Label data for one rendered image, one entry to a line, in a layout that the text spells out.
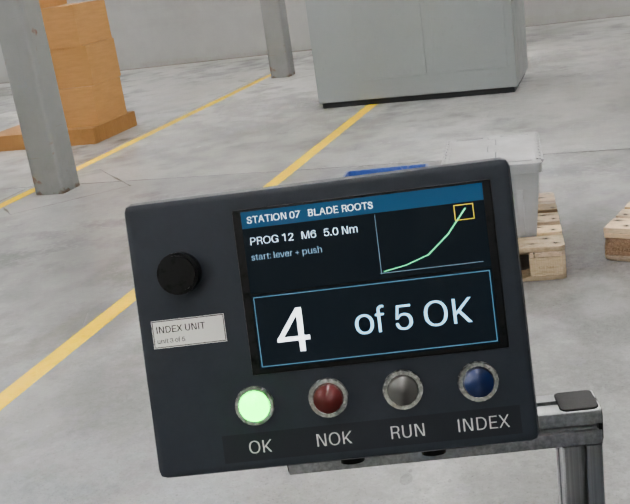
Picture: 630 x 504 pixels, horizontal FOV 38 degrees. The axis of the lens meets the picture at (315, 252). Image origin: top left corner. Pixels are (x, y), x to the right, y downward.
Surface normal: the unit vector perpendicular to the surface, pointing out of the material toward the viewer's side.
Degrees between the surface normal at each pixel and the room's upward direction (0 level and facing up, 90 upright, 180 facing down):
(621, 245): 92
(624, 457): 0
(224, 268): 75
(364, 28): 90
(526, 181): 96
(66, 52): 90
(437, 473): 0
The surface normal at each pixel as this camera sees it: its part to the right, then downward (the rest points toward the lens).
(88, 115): -0.28, 0.33
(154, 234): -0.07, 0.06
